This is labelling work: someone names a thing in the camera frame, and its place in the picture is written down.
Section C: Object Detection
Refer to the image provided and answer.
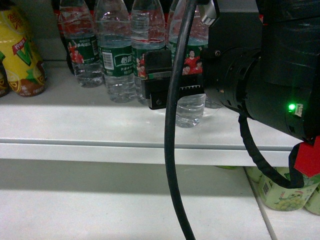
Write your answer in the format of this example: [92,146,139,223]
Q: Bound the green grape drink bottle middle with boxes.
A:
[304,185,320,216]

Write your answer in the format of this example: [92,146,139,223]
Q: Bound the yellow lemon tea bottle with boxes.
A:
[0,2,46,97]

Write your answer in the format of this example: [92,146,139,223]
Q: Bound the water bottle barcode label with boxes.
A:
[94,0,136,103]

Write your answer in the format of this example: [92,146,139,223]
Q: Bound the green grape drink bottle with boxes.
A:
[304,185,320,216]
[258,175,320,212]

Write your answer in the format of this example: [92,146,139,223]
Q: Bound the black thick cable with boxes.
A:
[164,0,198,240]

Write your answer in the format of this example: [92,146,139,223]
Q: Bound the water bottle white cap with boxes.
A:
[205,96,223,109]

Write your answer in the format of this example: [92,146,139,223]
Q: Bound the green grape drink bottle left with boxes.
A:
[258,175,320,212]

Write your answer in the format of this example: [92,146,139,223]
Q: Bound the water bottle leftmost back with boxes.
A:
[59,0,104,88]

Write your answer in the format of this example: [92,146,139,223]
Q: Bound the black sleeved cable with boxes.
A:
[237,114,305,189]

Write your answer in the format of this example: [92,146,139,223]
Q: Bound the brown lemon tea bottle edge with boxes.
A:
[0,61,11,97]

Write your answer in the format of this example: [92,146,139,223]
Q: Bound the water bottle green label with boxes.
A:
[166,0,209,128]

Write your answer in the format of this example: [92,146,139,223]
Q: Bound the white shelf board left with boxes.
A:
[0,59,298,167]

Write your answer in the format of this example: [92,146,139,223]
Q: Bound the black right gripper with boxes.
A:
[143,0,262,111]

